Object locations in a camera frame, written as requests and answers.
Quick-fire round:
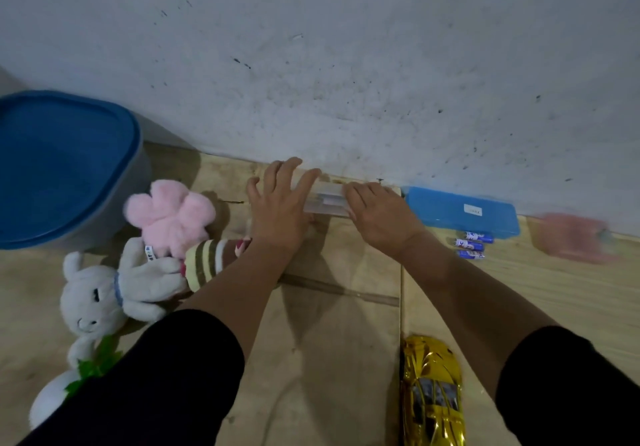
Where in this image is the person's left hand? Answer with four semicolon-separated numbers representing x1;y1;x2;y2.
245;156;323;261

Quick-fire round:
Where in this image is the person's right hand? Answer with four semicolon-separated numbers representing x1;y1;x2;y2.
341;181;429;261

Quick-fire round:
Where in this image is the clear plastic box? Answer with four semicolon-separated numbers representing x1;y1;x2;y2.
299;180;351;219

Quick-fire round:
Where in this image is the blue plastic box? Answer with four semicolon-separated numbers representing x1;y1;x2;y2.
403;186;521;240

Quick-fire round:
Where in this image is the gold toy car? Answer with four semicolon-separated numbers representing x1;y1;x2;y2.
399;334;467;446

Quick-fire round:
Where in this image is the pink plastic box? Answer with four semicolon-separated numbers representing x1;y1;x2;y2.
529;212;619;265

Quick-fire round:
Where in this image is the person's right forearm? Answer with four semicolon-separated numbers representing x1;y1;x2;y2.
397;230;559;401

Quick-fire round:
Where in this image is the person's left forearm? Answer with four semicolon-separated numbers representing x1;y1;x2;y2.
175;240;296;361

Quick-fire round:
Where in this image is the brown striped plush toy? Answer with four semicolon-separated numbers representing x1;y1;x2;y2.
181;237;253;293

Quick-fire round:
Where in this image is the pink plush toy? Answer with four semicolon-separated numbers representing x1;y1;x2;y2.
123;179;217;261

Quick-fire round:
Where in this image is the white plush rabbit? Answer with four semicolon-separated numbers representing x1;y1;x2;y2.
59;237;189;369

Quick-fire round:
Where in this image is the person's black left sleeve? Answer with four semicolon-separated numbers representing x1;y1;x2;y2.
17;309;246;446

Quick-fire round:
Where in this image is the person's black sleeve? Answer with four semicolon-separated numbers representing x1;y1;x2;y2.
495;325;640;446
17;309;246;446

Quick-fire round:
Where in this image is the person's black right sleeve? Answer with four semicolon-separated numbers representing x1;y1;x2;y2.
495;325;640;446

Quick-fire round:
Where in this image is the grey bin with blue lid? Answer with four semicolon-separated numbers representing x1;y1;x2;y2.
0;90;153;251

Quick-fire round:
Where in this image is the artificial plant in white pot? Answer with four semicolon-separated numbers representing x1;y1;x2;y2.
28;334;125;431

